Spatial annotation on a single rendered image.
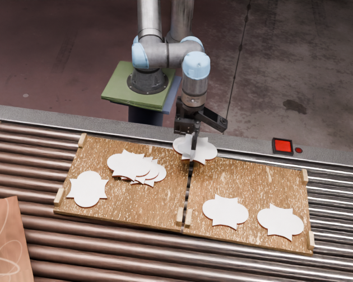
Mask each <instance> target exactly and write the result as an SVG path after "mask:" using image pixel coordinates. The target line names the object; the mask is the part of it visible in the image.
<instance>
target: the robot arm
mask: <svg viewBox="0 0 353 282"><path fill-rule="evenodd" d="M193 7H194V0H171V22H170V31H169V32H168V33H167V35H166V37H162V26H161V4H160V0H137V17H138V35H137V36H136V37H135V39H134V41H133V45H132V64H133V66H134V69H133V72H132V75H131V84H132V86H133V87H134V88H136V89H138V90H140V91H146V92H148V91H155V90H158V89H159V88H161V87H162V86H163V85H164V75H163V72H162V70H161V69H162V68H182V72H183V80H182V96H178V97H177V101H176V115H175V120H174V134H179V135H186V134H192V133H193V136H191V135H187V136H186V138H185V142H184V143H181V144H178V149H179V150H180V151H182V152H185V153H188V154H190V155H191V156H190V161H193V159H194V158H195V155H196V146H197V137H198V135H199V131H200V126H201V122H204V123H205V124H207V125H209V126H211V127H212V128H214V129H216V130H218V131H219V132H221V133H223V132H224V131H225V130H226V129H227V124H228V120H227V119H225V118H223V117H222V116H220V115H218V114H217V113H215V112H213V111H211V110H210V109H208V108H206V107H205V102H206V95H207V85H208V76H209V72H210V59H209V57H208V56H207V55H206V54H205V50H204V48H203V45H202V43H201V41H200V40H199V39H198V38H196V37H194V35H193V33H192V32H191V30H192V19H193ZM191 138H192V144H191Z"/></svg>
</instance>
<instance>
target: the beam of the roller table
mask: <svg viewBox="0 0 353 282"><path fill-rule="evenodd" d="M0 121H1V122H2V123H10V124H18V125H26V126H34V127H40V128H48V129H55V130H64V131H72V132H77V133H86V134H93V135H101V136H106V137H115V138H122V139H130V140H139V141H144V142H152V143H160V144H168V145H173V142H174V141H175V140H176V139H177V138H180V137H185V136H186V135H179V134H174V128H168V127H163V126H154V125H147V124H139V123H130V122H125V121H117V120H109V119H101V118H96V117H88V116H79V115H72V114H64V113H58V112H50V111H42V110H34V109H26V108H21V107H13V106H5V105H0ZM198 137H199V138H207V137H208V141H207V142H208V143H211V144H212V145H214V146H215V147H216V149H217V151H219V152H226V153H235V154H243V155H248V156H256V157H264V158H272V159H280V160H286V161H294V162H301V163H310V164H315V165H323V166H331V167H339V168H347V169H352V170H353V152H347V151H339V150H334V149H326V148H318V147H310V146H304V145H297V144H293V149H294V155H293V156H286V155H281V154H274V153H273V144H272V141H267V140H259V139H251V138H243V137H235V136H229V135H222V134H214V133H205V132H199V135H198ZM297 147H298V148H301V149H302V150H303V152H302V153H297V152H295V148H297Z"/></svg>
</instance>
